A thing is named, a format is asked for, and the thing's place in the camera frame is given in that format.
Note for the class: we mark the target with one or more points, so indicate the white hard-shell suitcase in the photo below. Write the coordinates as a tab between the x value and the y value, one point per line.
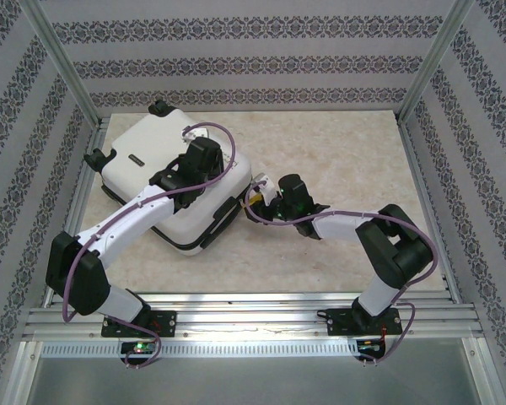
152	139

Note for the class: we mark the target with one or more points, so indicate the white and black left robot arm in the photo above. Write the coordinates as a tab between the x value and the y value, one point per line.
130	219

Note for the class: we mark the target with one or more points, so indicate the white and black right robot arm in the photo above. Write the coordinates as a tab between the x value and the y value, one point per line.
337	225

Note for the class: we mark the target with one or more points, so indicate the small circuit board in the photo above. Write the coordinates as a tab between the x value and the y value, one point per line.
369	347
139	348

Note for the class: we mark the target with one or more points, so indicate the grey metal panel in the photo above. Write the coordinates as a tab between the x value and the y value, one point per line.
253	384

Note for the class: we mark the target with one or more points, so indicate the aluminium cross rail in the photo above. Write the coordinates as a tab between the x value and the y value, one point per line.
257	316

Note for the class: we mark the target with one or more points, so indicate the aluminium side rail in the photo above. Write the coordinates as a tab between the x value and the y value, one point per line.
76	202

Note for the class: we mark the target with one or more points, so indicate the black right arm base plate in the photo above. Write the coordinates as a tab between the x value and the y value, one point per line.
341	322

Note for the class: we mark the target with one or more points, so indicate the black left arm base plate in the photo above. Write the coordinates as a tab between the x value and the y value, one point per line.
168	322

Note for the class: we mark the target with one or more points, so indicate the aluminium frame post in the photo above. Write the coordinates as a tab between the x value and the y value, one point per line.
63	63
436	63

